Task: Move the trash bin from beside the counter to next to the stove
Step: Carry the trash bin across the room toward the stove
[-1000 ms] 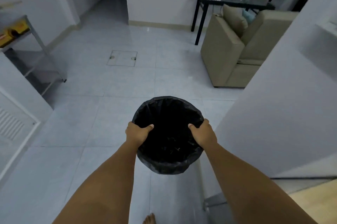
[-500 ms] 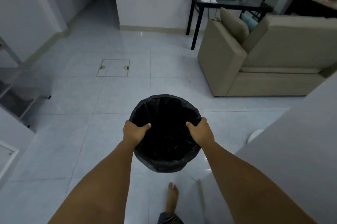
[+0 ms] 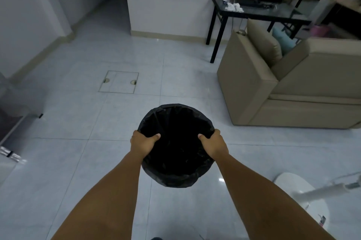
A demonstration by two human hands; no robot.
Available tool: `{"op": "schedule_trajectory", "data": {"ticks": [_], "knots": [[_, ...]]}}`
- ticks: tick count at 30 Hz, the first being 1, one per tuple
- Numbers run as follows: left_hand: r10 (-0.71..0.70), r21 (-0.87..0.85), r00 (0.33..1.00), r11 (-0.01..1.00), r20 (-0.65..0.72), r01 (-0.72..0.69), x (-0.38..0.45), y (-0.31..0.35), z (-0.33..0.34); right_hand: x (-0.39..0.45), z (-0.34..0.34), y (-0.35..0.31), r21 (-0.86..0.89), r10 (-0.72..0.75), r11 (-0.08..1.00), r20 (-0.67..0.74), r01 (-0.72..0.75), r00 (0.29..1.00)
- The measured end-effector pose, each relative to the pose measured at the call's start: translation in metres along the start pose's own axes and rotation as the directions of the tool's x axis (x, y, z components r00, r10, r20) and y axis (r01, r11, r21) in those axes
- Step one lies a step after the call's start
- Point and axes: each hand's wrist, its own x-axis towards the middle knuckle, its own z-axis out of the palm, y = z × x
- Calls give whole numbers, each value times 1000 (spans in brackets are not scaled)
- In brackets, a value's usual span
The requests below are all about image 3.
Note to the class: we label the person's right hand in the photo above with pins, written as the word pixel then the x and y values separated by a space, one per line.
pixel 215 146

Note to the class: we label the person's left hand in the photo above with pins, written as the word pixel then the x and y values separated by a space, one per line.
pixel 142 145

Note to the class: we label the black lined trash bin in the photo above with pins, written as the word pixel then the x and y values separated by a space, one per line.
pixel 176 149

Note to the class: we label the person's right forearm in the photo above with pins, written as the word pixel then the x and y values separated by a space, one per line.
pixel 259 200

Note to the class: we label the person's left forearm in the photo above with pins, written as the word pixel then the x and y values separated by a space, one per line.
pixel 110 203

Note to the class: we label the grey tiled floor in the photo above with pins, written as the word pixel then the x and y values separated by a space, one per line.
pixel 183 79

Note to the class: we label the white fan base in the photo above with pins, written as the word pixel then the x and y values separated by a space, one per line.
pixel 293 186

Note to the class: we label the beige cushion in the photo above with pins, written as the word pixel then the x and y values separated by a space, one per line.
pixel 265 42

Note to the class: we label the beige sofa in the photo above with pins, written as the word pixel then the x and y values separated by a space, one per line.
pixel 310 79

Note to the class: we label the white fan pole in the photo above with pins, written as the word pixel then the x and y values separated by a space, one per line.
pixel 327 190

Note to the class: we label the light blue cushion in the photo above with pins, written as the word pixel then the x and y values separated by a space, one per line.
pixel 285 40

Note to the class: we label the crumpled white tissue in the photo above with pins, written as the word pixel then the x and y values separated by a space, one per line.
pixel 234 7

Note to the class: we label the black table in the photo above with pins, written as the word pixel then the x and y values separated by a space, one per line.
pixel 282 12

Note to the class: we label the pink object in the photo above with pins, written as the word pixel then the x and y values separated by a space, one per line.
pixel 320 32

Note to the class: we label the light wooden desk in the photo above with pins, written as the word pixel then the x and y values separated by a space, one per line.
pixel 349 1

